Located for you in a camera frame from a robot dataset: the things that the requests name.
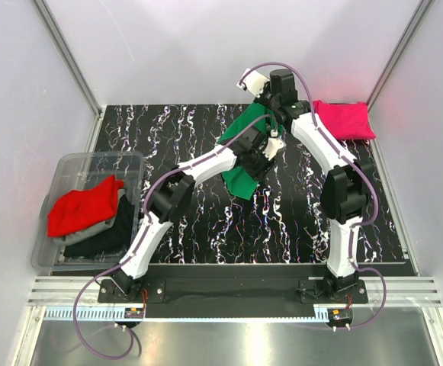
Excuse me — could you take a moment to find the green t shirt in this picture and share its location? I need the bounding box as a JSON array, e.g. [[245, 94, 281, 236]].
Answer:
[[218, 103, 282, 200]]

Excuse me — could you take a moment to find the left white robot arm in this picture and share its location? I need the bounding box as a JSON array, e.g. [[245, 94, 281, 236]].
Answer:
[[111, 127, 285, 302]]

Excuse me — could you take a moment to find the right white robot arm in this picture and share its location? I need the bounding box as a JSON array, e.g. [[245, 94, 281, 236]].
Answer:
[[252, 69, 378, 303]]

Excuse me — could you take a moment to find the black marble pattern mat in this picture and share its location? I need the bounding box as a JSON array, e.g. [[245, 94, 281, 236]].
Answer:
[[51, 102, 416, 276]]

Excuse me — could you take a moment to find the folded pink t shirt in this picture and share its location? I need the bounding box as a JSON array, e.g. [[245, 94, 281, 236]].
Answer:
[[313, 100, 376, 140]]

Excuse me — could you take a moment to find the black t shirt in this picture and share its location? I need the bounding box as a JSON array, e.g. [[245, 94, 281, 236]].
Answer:
[[63, 195, 135, 260]]

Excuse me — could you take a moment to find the clear plastic bin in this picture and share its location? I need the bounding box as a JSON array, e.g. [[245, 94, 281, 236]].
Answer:
[[30, 152, 144, 272]]

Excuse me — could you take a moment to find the red t shirt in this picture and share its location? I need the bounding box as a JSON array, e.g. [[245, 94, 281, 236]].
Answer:
[[47, 175, 124, 237]]

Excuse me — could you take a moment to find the right orange connector block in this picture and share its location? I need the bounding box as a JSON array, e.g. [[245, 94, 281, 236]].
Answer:
[[331, 308, 353, 322]]

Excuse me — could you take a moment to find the orange connector block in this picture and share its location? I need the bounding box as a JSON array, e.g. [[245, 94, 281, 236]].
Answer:
[[124, 307, 145, 319], [331, 308, 353, 322]]

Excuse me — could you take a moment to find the left orange connector block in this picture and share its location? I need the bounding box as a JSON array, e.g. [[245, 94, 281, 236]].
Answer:
[[124, 307, 145, 319]]

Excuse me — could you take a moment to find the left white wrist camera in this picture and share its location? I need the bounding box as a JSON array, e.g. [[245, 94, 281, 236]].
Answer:
[[263, 130, 286, 160]]

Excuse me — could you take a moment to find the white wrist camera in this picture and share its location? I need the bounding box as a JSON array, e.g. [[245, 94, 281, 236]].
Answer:
[[263, 130, 286, 160], [237, 71, 269, 98]]

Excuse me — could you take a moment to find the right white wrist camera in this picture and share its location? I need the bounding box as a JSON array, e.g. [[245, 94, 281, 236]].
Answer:
[[237, 71, 269, 98]]

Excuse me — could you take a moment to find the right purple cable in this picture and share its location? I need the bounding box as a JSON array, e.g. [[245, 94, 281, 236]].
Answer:
[[242, 62, 388, 331]]

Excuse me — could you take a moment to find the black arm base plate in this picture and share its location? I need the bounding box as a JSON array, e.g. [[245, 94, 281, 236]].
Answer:
[[98, 264, 368, 304]]

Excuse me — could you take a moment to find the right aluminium frame post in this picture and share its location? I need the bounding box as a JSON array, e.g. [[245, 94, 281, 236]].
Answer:
[[367, 0, 435, 111]]

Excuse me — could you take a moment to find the aluminium frame post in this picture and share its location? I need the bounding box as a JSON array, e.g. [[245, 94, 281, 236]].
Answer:
[[367, 0, 435, 111], [31, 0, 102, 118]]

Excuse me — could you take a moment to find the white slotted cable duct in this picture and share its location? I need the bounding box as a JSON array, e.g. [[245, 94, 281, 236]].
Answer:
[[44, 306, 329, 323]]

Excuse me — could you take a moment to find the left aluminium frame post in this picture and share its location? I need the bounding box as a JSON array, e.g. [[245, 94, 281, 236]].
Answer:
[[31, 0, 102, 118]]

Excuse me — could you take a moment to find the aluminium front rail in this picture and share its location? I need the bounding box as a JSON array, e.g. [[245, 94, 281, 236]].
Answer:
[[27, 276, 441, 307]]

